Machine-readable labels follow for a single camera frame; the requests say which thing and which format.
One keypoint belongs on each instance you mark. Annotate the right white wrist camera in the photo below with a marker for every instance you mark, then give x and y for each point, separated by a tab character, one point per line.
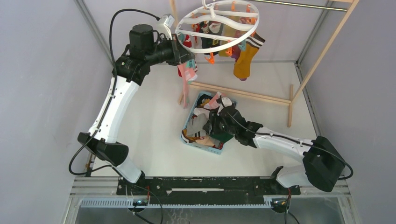
224	102

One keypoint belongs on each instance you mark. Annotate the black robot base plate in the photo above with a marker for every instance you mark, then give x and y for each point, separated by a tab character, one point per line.
205	191

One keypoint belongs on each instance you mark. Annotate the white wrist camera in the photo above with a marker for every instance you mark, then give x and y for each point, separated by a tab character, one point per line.
224	102
164	24

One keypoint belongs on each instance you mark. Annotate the blue plastic laundry basket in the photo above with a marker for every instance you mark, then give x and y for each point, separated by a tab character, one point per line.
202	106

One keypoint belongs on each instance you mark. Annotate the mustard striped sock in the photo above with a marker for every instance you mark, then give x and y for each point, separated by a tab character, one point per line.
243	64

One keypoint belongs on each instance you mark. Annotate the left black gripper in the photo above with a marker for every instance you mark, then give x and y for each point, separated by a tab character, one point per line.
180	54

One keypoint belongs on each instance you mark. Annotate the black patterned hanging sock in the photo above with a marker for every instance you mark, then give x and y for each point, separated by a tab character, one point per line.
211	28

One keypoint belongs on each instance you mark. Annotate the pink patterned hanging sock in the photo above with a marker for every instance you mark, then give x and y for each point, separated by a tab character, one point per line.
188	72

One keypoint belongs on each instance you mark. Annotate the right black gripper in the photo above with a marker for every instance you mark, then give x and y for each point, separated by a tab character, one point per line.
212	125

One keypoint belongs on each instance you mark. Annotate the white round clip hanger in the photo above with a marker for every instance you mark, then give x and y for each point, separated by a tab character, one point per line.
240	20

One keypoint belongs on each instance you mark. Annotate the dark green sock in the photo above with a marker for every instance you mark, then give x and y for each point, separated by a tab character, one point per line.
223	137

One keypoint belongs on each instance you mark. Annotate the grey beige striped sock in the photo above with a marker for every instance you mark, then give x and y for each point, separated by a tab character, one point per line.
195	126

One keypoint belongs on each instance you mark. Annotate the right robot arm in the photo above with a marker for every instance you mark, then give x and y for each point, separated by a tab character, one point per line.
320	163

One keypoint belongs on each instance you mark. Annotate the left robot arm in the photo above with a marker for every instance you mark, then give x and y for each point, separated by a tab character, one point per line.
129	72

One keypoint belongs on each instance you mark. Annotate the wooden drying rack frame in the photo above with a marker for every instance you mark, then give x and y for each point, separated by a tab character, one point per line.
293	95

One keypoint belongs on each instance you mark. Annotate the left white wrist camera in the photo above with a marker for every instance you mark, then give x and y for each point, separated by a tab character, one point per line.
164	24

